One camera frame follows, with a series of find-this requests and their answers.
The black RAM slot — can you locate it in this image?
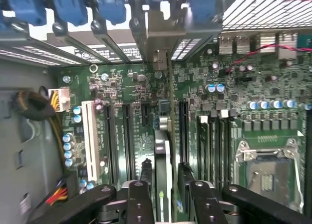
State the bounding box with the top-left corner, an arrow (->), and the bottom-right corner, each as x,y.
220,110 -> 230,185
211,116 -> 220,185

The CPU socket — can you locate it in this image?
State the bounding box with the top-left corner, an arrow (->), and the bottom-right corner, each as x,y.
234,138 -> 307,224

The white expansion slot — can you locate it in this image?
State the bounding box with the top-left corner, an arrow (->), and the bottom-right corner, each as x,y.
81,101 -> 101,182

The short black expansion slot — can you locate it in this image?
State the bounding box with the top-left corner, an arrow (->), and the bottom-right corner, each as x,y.
141,103 -> 154,127

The green motherboard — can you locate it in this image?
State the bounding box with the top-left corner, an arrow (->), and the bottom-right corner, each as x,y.
56,30 -> 312,224

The white power connector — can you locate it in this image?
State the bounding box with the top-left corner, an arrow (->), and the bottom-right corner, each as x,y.
48,86 -> 72,113

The grey power supply unit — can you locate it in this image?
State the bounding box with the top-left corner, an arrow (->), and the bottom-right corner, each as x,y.
0,59 -> 63,224

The silver USB port block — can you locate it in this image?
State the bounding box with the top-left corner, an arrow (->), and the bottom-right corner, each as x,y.
218,35 -> 251,55

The black open PC case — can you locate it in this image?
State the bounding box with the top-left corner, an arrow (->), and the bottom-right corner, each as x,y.
0,0 -> 312,68

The silver rear port block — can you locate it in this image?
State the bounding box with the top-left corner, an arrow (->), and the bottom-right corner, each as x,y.
259,33 -> 298,60

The grey slot cover plate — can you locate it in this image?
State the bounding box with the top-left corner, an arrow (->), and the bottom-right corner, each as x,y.
46,20 -> 110,65
90,19 -> 143,63
128,17 -> 150,62

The blue slot retention clip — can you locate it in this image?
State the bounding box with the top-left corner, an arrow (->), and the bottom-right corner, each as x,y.
6,0 -> 47,26
188,0 -> 218,25
52,0 -> 89,27
96,0 -> 128,26

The red and yellow wire bundle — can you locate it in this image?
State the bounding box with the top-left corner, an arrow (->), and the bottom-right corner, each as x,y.
44,176 -> 69,207

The sleeved black wire bundle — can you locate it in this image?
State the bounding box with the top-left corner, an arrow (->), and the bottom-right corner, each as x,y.
13,85 -> 57,122

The red and black twisted wire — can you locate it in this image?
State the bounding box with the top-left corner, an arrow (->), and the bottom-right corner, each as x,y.
225,43 -> 312,73

